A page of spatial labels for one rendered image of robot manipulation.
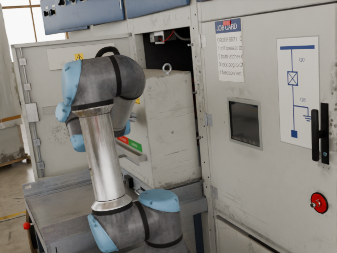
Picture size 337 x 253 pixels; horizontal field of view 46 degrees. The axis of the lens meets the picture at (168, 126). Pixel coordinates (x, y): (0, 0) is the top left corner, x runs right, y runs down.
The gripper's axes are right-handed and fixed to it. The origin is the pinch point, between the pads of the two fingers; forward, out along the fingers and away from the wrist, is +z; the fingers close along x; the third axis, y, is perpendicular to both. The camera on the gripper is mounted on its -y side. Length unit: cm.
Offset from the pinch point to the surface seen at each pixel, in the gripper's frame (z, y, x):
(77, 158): 11, -61, -27
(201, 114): 16.2, 24.5, 3.7
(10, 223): 44, -228, -114
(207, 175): 22.9, 24.8, -21.7
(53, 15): 35, -156, 68
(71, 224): -27, 5, -42
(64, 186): -4, -46, -39
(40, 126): -8, -69, -11
